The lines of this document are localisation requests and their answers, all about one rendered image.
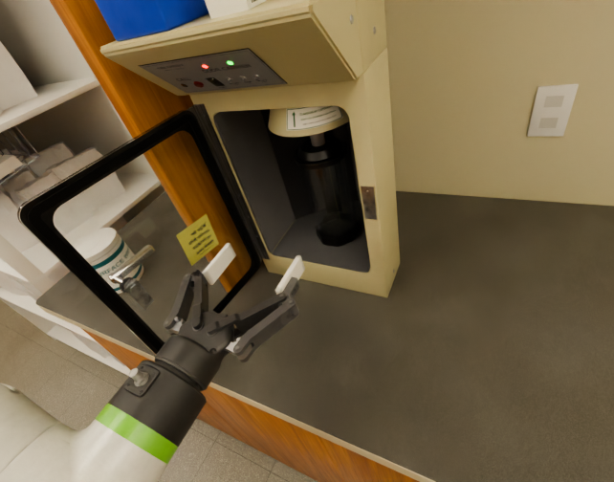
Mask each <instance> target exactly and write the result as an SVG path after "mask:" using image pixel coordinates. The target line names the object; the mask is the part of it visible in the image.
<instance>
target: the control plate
mask: <svg viewBox="0 0 614 482"><path fill-rule="evenodd" d="M227 60H230V61H232V62H234V65H229V64H227V63H226V61H227ZM201 64H206V65H208V66H209V68H208V69H206V68H203V67H202V66H201ZM139 67H141V68H143V69H145V70H146V71H147V72H149V73H151V74H153V75H154V76H156V77H159V78H161V79H162V80H164V81H166V82H168V83H169V84H171V85H173V86H175V87H177V88H178V89H180V90H182V91H184V92H186V93H196V92H206V91H216V90H227V89H237V88H248V87H258V86H268V85H278V84H287V82H286V81H285V80H284V79H283V78H281V77H280V76H279V75H278V74H277V73H276V72H275V71H274V70H273V69H271V68H270V67H269V66H268V65H267V64H266V63H265V62H264V61H263V60H262V59H261V58H259V57H258V56H257V55H256V54H255V53H254V52H253V51H252V50H251V49H249V48H246V49H240V50H233V51H227V52H222V53H216V54H210V55H198V56H193V57H187V58H180V59H174V60H168V61H163V62H157V63H150V64H144V65H139ZM254 75H259V76H261V78H259V79H258V80H255V77H254ZM208 77H214V78H216V79H217V80H219V81H220V82H222V83H223V84H224V85H225V86H215V85H214V84H212V83H210V82H209V81H207V80H206V79H205V78H208ZM240 77H245V78H246V80H244V82H242V81H241V78H240ZM226 78H231V79H232V81H231V82H230V83H228V81H227V80H226ZM194 81H199V82H202V83H203V84H204V87H202V88H201V87H197V86H195V85H194V84H193V83H194ZM181 83H183V84H186V85H187V87H184V86H182V85H181Z"/></svg>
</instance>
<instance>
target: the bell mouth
mask: <svg viewBox="0 0 614 482"><path fill-rule="evenodd" d="M347 122H349V117H348V115H347V113H346V111H345V110H344V109H342V108H341V107H339V106H317V107H298V108H280V109H270V116H269V125H268V127H269V129H270V131H271V132H273V133H274V134H276V135H278V136H282V137H305V136H311V135H316V134H319V133H323V132H326V131H329V130H332V129H335V128H337V127H340V126H342V125H344V124H346V123H347Z"/></svg>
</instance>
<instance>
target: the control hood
mask: <svg viewBox="0 0 614 482"><path fill-rule="evenodd" d="M100 48H101V50H100V52H101V53H102V54H103V55H104V56H105V57H107V58H109V59H110V60H112V61H114V62H116V63H118V64H120V65H121V66H122V67H124V68H126V69H128V70H130V71H132V72H134V73H135V74H137V75H139V76H141V77H144V78H146V79H148V80H149V81H151V82H153V83H155V84H157V85H159V86H161V87H162V88H164V89H166V90H167V91H169V92H171V93H173V94H175V95H176V96H186V95H197V94H208V93H219V92H229V91H240V90H251V89H262V88H273V87H283V86H295V85H305V84H316V83H327V82H338V81H348V80H357V79H358V77H359V76H360V75H361V74H362V72H363V70H362V53H361V44H360V35H359V26H358V17H357V8H356V0H266V1H265V2H263V3H261V4H259V5H257V6H255V7H254V8H252V9H250V10H248V11H241V12H237V13H233V14H229V15H225V16H221V17H217V18H213V19H211V18H210V15H209V14H207V15H205V16H202V17H200V18H198V19H195V20H193V21H190V22H188V23H186V24H184V25H182V26H180V27H177V28H175V29H172V30H170V31H167V32H162V33H154V34H151V35H146V36H142V37H137V38H133V39H128V40H124V41H117V40H116V41H113V42H111V43H108V44H106V45H103V46H101V47H100ZM246 48H249V49H251V50H252V51H253V52H254V53H255V54H256V55H257V56H258V57H259V58H261V59H262V60H263V61H264V62H265V63H266V64H267V65H268V66H269V67H270V68H271V69H273V70H274V71H275V72H276V73H277V74H278V75H279V76H280V77H281V78H283V79H284V80H285V81H286V82H287V84H278V85H268V86H258V87H248V88H237V89H227V90H216V91H206V92H196V93H186V92H184V91H182V90H180V89H178V88H177V87H175V86H173V85H171V84H169V83H168V82H166V81H164V80H162V79H161V78H159V77H156V76H154V75H153V74H151V73H149V72H147V71H146V70H145V69H143V68H141V67H139V65H144V64H150V63H157V62H163V61H168V60H174V59H180V58H187V57H193V56H198V55H210V54H216V53H222V52H227V51H233V50H240V49H246Z"/></svg>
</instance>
